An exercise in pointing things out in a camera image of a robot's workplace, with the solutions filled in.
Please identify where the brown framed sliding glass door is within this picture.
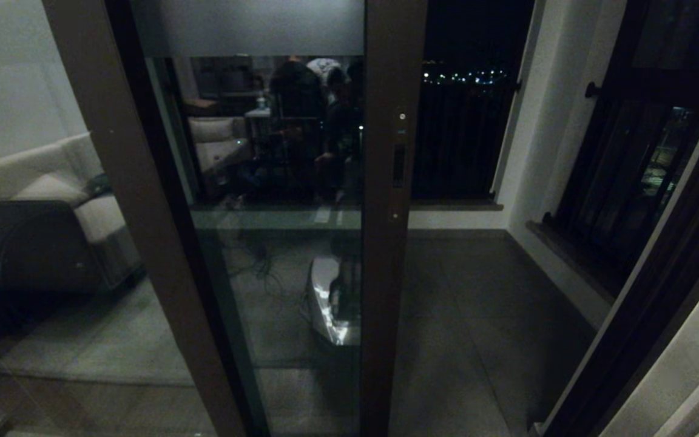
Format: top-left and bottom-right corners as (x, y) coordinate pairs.
(107, 0), (430, 437)

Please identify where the black metal balcony railing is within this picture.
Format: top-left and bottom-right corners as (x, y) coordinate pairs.
(413, 78), (521, 202)

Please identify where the brown framed fixed glass panel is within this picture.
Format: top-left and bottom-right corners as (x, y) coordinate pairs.
(0, 0), (247, 437)

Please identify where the grey rug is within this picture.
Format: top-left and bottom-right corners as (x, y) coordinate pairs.
(0, 278), (196, 387)

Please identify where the light grey sofa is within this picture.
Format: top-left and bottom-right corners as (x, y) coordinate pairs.
(0, 132), (142, 293)

